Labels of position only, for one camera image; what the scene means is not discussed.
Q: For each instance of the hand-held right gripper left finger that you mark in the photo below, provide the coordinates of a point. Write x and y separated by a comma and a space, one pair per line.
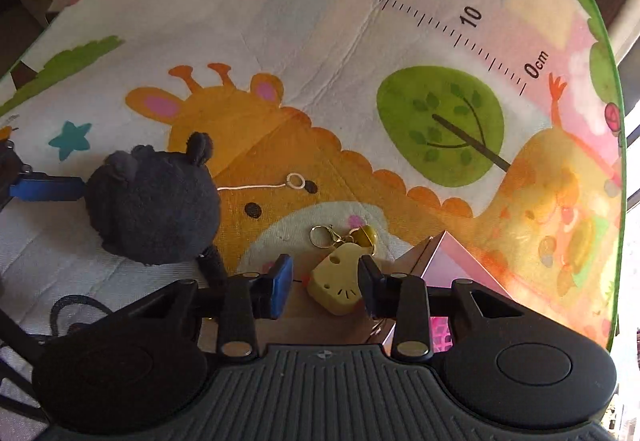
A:
280, 286

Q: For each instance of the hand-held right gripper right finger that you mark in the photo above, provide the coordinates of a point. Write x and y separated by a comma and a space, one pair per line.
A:
370, 286

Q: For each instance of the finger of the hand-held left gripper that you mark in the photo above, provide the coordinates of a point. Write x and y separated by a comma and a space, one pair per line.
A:
47, 188

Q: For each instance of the pink cardboard box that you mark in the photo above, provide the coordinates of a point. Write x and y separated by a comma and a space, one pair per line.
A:
450, 266

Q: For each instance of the black plush toy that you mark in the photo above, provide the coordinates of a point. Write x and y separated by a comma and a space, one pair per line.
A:
150, 206

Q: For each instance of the cartoon printed play mat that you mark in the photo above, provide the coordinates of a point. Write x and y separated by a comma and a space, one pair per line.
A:
400, 21

